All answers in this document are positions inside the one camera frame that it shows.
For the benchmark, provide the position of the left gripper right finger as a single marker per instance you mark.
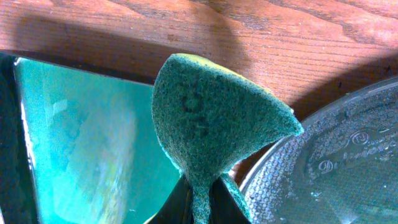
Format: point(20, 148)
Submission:
point(224, 209)

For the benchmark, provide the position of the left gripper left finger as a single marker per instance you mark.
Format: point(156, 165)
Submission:
point(177, 209)

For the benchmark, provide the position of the green rectangular tray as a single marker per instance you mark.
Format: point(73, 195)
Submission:
point(77, 147)

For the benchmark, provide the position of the green scrub sponge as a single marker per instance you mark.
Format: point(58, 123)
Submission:
point(207, 118)

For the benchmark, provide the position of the round black tray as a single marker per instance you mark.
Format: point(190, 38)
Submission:
point(341, 169)

